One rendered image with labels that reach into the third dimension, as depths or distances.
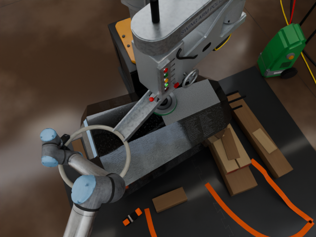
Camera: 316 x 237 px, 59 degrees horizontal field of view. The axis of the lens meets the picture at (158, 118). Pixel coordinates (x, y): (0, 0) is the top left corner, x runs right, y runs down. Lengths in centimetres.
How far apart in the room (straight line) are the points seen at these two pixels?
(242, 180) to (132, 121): 123
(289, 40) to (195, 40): 147
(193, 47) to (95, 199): 104
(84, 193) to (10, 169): 213
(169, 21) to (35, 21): 297
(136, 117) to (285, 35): 176
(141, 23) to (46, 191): 209
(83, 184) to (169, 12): 90
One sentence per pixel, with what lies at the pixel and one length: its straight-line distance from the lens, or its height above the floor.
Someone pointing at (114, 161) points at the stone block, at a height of 75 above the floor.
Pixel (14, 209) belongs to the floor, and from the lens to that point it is 315.
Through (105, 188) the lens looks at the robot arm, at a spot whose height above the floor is 156.
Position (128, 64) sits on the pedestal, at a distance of 248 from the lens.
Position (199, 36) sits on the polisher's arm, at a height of 140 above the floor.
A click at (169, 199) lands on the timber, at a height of 14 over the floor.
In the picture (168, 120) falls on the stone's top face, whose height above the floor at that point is 82.
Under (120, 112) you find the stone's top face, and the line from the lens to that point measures 216.
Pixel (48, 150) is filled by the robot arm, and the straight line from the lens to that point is 174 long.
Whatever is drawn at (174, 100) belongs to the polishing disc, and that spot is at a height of 85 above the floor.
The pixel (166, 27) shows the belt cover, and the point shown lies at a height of 169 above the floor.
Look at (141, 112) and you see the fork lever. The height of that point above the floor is 95.
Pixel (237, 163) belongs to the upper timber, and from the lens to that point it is 267.
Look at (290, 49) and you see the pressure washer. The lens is 304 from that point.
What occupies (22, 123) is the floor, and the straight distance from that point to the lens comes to 341.
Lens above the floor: 274
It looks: 66 degrees down
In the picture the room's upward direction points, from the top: 7 degrees counter-clockwise
